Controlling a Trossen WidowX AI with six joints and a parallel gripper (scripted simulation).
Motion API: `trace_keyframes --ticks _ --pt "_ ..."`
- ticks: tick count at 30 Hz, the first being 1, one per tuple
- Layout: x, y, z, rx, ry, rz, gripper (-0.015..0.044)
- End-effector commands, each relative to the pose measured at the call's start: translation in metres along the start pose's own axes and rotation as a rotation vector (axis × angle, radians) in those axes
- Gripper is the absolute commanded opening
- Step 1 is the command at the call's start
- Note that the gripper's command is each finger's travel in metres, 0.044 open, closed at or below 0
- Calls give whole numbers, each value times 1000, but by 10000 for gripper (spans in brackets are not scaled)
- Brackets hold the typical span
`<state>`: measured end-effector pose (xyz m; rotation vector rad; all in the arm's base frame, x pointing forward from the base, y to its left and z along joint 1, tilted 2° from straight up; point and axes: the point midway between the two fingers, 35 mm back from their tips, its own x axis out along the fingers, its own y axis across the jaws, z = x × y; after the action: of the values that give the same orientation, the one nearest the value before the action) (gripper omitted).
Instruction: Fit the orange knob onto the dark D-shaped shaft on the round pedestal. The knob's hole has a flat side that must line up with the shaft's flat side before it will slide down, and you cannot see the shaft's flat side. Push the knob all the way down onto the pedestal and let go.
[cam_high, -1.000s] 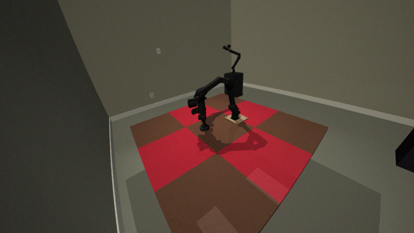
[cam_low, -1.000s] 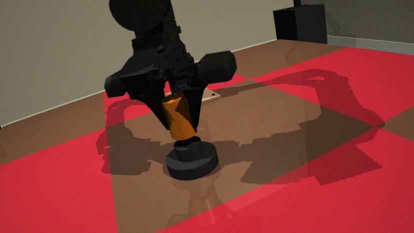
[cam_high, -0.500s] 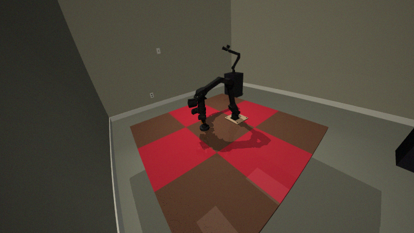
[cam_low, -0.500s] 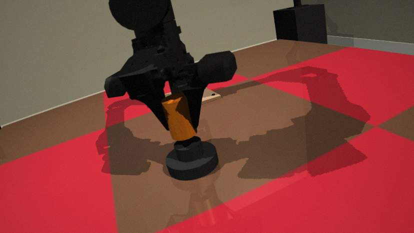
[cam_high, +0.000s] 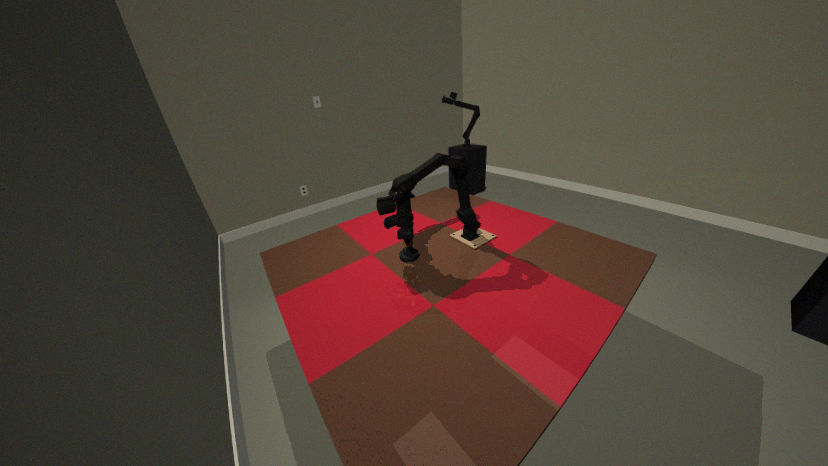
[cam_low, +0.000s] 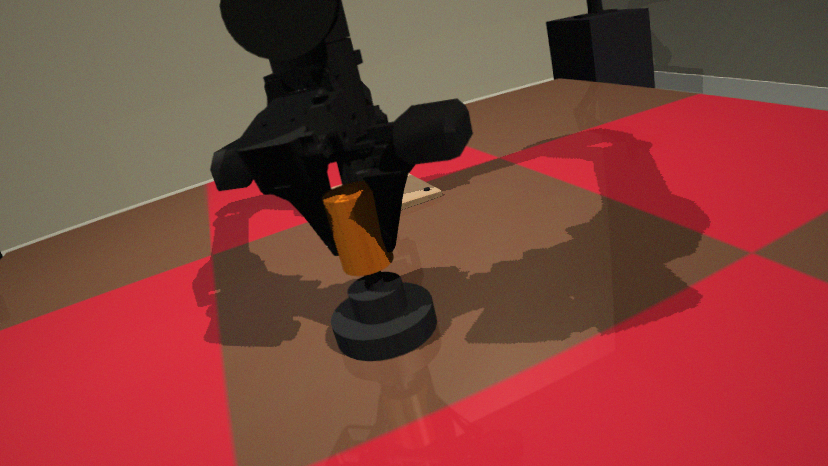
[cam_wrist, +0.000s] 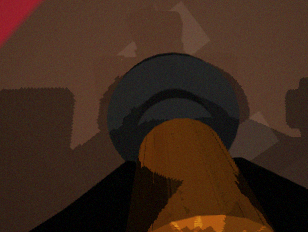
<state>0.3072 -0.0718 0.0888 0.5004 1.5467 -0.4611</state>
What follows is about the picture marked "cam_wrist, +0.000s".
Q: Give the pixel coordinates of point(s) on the orange cylinder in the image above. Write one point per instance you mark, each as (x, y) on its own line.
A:
(187, 182)

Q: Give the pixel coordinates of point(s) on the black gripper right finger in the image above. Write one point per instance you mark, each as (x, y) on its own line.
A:
(284, 202)

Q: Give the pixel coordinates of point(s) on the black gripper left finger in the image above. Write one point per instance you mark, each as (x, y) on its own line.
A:
(104, 208)

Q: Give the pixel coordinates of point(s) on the dark grey round pedestal with shaft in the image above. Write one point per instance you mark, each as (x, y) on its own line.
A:
(170, 86)

